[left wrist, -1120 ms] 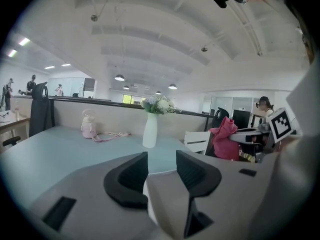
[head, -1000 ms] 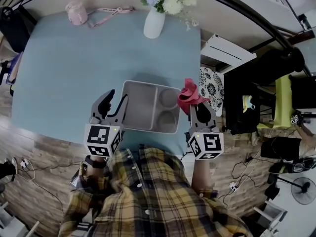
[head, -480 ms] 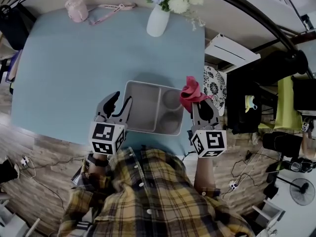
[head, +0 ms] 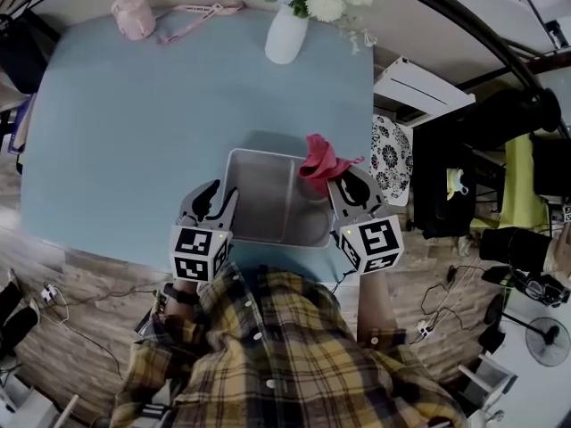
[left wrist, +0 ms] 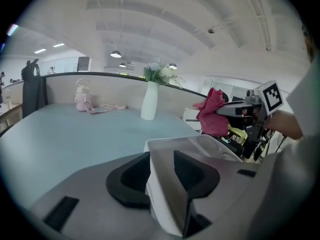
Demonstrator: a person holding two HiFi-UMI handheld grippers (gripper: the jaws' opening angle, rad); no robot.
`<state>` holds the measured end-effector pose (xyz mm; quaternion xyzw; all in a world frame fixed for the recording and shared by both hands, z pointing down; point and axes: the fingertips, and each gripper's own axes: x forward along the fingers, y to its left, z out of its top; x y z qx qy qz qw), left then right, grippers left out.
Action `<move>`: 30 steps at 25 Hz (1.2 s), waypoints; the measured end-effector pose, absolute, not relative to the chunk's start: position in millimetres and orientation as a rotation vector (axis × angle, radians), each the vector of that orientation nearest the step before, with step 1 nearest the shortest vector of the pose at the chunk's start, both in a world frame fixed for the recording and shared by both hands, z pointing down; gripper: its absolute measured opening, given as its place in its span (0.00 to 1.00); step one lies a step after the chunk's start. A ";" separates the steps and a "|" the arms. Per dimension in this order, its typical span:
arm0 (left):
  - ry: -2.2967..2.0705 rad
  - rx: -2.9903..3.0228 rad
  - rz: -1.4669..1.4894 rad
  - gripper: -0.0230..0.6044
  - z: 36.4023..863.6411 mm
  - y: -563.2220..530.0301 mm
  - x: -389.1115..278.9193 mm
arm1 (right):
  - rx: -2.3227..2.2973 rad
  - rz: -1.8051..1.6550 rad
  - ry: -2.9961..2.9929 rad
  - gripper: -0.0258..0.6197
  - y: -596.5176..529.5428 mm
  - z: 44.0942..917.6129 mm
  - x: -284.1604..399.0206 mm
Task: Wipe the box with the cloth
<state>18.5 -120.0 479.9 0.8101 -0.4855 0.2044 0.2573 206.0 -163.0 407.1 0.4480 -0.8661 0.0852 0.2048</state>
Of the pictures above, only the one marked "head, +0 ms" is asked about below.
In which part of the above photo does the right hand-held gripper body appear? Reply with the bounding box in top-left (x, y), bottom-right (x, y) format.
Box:
top-left (330, 207), bottom-right (405, 276)

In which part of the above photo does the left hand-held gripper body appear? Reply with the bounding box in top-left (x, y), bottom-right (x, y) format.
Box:
top-left (168, 214), bottom-right (234, 283)

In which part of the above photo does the white rectangular tray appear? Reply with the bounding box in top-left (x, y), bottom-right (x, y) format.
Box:
top-left (224, 147), bottom-right (334, 250)

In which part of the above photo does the red cloth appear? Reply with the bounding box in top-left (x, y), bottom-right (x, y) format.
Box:
top-left (297, 134), bottom-right (365, 195)

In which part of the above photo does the person's right forearm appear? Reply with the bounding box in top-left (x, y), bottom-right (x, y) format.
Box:
top-left (355, 270), bottom-right (401, 342)

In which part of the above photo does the person's left forearm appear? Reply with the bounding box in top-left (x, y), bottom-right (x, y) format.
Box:
top-left (158, 278), bottom-right (202, 325)

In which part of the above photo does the floral cushion stool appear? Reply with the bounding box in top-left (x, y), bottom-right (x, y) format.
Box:
top-left (369, 113), bottom-right (414, 208)

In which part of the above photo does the black wristwatch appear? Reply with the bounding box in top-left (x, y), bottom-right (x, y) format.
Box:
top-left (162, 282), bottom-right (201, 306)

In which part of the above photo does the black office chair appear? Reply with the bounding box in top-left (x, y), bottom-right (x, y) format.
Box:
top-left (412, 127), bottom-right (505, 240)

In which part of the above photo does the blue and yellow face mask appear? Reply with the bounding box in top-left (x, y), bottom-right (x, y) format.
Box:
top-left (445, 167), bottom-right (472, 202)

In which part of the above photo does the white stool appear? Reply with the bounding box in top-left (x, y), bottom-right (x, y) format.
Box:
top-left (373, 56), bottom-right (476, 128)

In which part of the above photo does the yellow plaid shirt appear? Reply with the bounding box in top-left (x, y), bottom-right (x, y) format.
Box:
top-left (111, 263), bottom-right (468, 428)

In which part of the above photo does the yellow-green cover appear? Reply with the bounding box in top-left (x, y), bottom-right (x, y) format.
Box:
top-left (499, 134), bottom-right (552, 231)

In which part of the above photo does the black jacket bundle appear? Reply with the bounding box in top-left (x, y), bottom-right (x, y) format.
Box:
top-left (472, 87), bottom-right (563, 133)

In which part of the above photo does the white vase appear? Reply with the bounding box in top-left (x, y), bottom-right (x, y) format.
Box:
top-left (264, 4), bottom-right (310, 65)

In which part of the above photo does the white side table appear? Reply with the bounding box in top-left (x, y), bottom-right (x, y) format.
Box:
top-left (459, 352), bottom-right (518, 412)

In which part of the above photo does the black monitor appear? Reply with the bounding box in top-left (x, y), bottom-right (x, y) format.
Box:
top-left (530, 134), bottom-right (571, 198)

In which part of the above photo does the stack of books and folders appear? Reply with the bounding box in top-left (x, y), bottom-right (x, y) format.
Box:
top-left (8, 91), bottom-right (37, 155)

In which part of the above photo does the black standing fan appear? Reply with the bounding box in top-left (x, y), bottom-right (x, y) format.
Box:
top-left (479, 294), bottom-right (571, 368)

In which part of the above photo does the large black bag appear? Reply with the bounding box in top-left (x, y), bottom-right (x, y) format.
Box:
top-left (0, 9), bottom-right (62, 95)

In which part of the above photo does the pink pouch with strap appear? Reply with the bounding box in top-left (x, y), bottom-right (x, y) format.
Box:
top-left (110, 0), bottom-right (245, 46)

